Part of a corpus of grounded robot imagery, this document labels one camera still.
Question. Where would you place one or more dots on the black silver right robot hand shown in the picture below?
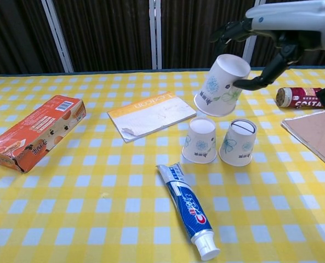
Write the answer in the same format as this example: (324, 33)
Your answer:
(293, 19)

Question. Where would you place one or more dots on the white paper cup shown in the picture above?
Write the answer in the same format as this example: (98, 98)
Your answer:
(237, 145)
(219, 90)
(200, 142)

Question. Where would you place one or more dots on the yellow checkered tablecloth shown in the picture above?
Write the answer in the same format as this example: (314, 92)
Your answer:
(96, 191)

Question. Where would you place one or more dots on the red Costa drink bottle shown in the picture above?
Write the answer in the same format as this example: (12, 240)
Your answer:
(299, 98)

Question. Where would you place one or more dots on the brown spiral notebook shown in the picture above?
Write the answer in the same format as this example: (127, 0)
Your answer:
(313, 137)

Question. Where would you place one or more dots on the yellow white Lexicon notepad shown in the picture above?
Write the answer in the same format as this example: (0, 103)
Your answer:
(151, 115)

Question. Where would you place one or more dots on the blue white toothpaste tube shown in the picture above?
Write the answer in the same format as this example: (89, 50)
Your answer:
(188, 205)

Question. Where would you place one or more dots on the orange cardboard snack box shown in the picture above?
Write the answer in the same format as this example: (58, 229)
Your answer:
(28, 137)

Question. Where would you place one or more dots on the white partition frame post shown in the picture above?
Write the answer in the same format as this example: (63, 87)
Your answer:
(56, 30)
(248, 50)
(155, 34)

